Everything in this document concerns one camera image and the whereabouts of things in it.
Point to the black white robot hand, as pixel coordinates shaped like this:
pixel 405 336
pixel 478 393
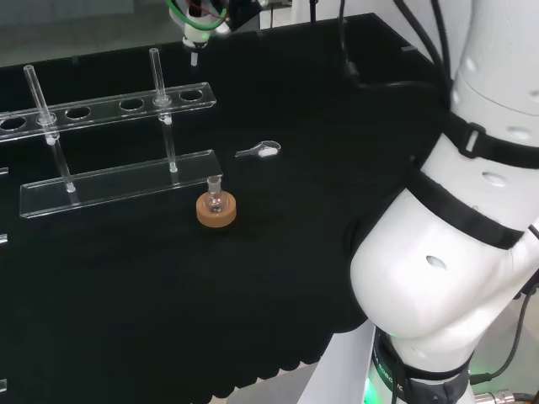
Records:
pixel 195 31

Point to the clear acrylic funnel stand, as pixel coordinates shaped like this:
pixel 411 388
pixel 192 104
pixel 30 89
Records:
pixel 105 185

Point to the black bench cloth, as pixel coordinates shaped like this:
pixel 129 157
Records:
pixel 126 294

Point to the clear plastic funnel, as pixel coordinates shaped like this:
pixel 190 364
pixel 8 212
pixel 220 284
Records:
pixel 266 150

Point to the small round-bottom glass flask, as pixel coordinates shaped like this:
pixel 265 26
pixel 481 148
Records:
pixel 215 204

